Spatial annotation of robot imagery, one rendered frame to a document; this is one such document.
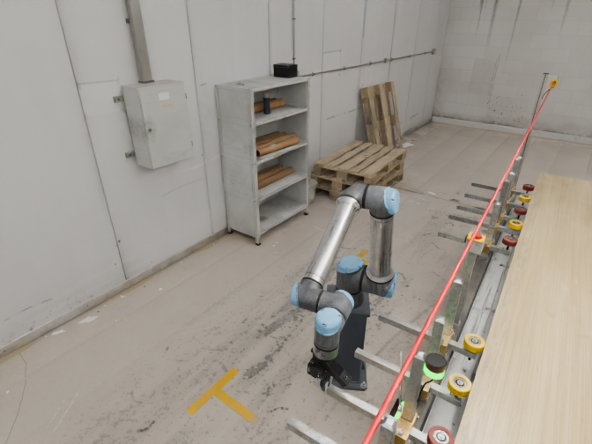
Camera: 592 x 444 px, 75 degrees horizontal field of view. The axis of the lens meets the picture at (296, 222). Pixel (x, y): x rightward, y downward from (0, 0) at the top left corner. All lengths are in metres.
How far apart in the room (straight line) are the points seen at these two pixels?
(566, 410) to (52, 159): 3.05
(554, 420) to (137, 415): 2.12
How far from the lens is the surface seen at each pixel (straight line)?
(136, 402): 2.80
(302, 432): 1.36
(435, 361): 1.32
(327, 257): 1.56
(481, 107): 9.21
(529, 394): 1.73
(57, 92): 3.06
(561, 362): 1.91
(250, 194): 3.80
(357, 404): 1.55
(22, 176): 3.05
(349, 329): 2.39
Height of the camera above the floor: 2.09
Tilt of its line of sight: 28 degrees down
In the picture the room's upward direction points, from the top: straight up
